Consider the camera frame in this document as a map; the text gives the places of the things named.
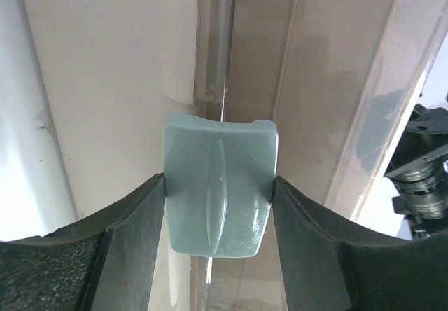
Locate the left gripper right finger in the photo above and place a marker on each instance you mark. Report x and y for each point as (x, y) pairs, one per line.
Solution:
(331, 263)

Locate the beige toolbox with smoky lid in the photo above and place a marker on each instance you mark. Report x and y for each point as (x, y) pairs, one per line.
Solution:
(87, 87)

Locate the grey-green toolbox latch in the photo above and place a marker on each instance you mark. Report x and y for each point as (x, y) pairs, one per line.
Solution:
(219, 180)

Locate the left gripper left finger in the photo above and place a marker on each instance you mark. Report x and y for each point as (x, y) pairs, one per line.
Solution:
(105, 261)

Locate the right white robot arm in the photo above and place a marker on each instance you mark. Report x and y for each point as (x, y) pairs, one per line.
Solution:
(418, 171)

